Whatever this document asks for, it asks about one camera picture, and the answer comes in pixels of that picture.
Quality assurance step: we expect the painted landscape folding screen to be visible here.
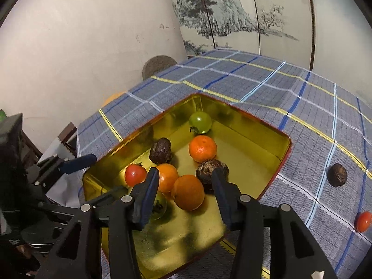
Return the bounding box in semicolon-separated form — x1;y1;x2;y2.
164;0;372;117

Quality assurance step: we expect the gold metal tin box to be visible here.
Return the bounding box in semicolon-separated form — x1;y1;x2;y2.
82;92;292;279

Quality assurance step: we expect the green tomato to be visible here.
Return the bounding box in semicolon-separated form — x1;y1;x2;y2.
189;111;213;134
149;191;168;221

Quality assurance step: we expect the dark wooden chair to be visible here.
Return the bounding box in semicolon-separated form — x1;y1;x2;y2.
57;122;78;154

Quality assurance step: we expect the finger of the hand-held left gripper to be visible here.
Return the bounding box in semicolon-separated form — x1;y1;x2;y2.
38;186;130;217
29;153;98;186

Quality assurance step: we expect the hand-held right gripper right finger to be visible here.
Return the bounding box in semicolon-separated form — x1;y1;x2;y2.
211;169;339;279

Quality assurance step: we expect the brown water chestnut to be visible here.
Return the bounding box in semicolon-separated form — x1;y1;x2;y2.
196;159;229;193
149;137;173;165
327;163;348;187

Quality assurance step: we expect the red tomato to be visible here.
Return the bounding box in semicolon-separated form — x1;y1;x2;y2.
124;163;148;187
355;211;372;233

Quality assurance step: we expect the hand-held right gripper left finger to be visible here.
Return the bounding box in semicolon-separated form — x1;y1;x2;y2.
35;168;160;279

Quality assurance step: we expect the orange tangerine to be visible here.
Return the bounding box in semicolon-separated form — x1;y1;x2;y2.
171;175;206;211
155;163;179;193
188;135;218;163

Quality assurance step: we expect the yellow round object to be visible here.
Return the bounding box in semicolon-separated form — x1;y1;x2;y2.
101;91;126;108

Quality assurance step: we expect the round woven stool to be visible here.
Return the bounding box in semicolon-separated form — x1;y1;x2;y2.
142;55;178;80

